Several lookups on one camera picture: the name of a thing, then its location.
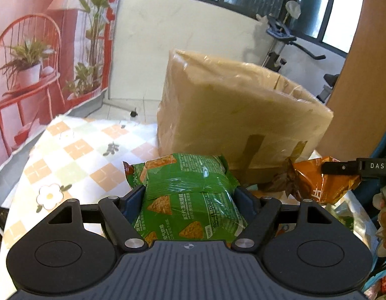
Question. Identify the brown wooden board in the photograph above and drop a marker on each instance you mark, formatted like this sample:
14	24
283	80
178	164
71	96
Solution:
355	93

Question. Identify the green triangle chip packet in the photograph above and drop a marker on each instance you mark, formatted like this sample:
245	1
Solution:
186	178

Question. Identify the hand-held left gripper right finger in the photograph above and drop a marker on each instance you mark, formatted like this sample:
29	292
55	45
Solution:
243	197

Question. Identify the plastic-wrapped cardboard box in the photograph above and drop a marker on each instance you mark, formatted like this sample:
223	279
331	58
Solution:
227	106

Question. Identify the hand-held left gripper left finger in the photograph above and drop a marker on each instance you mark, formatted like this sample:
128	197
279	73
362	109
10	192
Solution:
133	199

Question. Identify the backdrop stand leg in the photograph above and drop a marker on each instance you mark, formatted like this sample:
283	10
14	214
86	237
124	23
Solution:
130	106

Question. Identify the checkered floral tablecloth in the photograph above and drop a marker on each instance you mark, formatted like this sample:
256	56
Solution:
71	156

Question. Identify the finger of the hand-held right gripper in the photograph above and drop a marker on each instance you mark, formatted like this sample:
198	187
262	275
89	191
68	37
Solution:
361	167

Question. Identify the white plastic bag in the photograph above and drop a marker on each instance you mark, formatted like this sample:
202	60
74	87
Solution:
293	8

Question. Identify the pink printed wall backdrop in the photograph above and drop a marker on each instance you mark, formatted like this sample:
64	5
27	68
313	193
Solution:
55	68

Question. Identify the colourful snack packet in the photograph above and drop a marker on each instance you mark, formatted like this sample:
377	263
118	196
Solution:
382	287

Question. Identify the person's right hand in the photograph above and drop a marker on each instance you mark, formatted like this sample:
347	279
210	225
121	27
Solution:
385	218

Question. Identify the black exercise bike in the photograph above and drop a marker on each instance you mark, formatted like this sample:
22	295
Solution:
277	56

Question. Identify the orange brown snack packet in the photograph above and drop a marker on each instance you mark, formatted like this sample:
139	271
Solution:
314	187

